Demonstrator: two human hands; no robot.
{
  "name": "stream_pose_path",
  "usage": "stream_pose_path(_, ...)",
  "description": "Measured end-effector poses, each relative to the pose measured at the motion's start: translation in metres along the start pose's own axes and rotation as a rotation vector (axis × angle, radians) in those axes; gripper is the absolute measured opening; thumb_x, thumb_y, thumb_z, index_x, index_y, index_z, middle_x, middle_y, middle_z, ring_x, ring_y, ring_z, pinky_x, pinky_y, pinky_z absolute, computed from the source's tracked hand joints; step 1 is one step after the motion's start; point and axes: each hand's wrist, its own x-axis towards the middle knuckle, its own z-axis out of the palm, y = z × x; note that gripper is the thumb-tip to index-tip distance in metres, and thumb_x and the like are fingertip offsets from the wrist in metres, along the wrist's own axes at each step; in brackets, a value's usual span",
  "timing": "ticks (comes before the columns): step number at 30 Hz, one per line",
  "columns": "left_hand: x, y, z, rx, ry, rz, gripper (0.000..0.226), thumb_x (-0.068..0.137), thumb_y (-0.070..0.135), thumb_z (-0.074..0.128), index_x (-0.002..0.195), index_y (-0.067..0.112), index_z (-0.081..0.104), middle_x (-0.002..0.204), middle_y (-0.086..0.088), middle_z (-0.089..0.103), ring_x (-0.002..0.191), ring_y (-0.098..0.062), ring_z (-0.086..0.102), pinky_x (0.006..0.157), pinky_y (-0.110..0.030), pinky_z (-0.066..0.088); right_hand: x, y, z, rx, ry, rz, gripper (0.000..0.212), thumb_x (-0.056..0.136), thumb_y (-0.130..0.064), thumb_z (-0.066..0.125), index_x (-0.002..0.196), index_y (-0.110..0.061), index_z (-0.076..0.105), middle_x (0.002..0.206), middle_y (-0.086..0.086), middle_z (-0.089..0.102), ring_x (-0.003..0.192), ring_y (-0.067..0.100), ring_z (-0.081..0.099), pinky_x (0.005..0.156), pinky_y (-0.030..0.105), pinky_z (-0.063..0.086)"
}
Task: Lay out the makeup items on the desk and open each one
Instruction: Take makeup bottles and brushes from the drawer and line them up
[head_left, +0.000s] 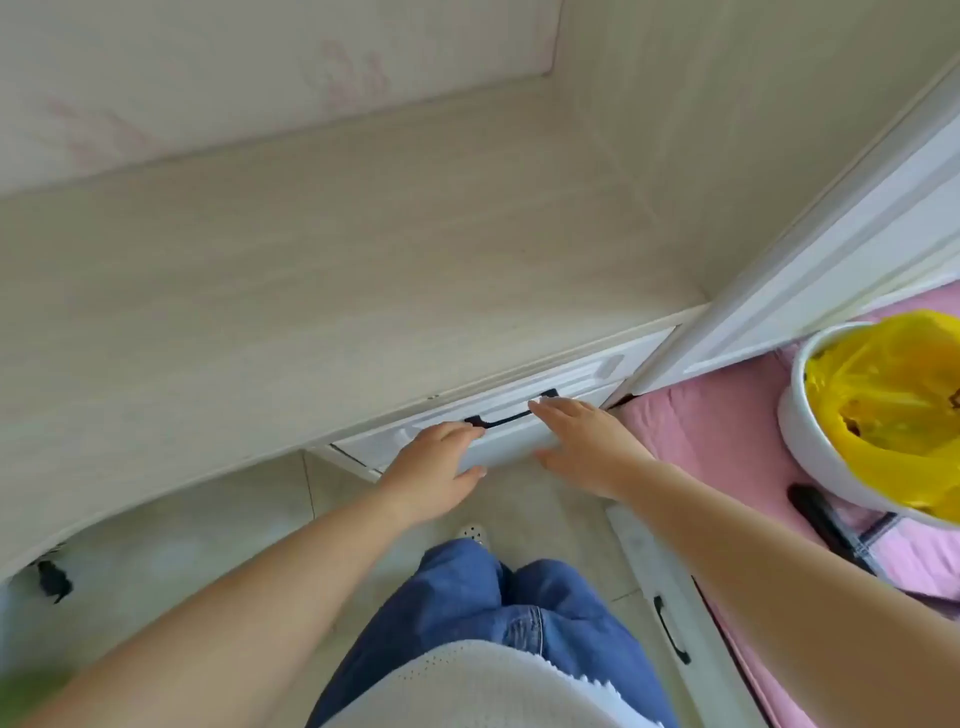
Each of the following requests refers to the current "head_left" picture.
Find black plug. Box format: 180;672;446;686
35;558;74;605

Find white wardrobe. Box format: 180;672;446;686
626;71;960;399

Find white plastic basin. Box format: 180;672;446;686
776;322;960;530

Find white knit top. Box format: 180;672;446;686
322;638;665;728

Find person's left hand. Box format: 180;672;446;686
377;420;489;528

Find person's right forearm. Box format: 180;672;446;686
611;458;960;728

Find black clothes rack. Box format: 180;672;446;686
787;483;960;624

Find person's right hand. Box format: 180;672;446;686
527;396;658;503

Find person's left forearm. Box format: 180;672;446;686
18;479;421;728

